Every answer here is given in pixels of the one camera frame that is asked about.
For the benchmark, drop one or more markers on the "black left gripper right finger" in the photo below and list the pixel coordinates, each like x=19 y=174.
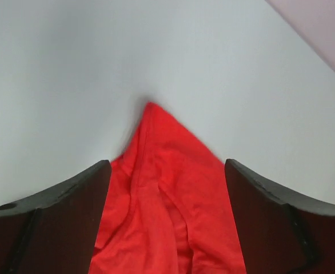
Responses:
x=280 y=230

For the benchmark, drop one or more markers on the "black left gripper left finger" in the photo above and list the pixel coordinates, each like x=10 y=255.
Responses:
x=54 y=230

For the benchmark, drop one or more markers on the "red tank top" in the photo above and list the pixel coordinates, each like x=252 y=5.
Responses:
x=167 y=208

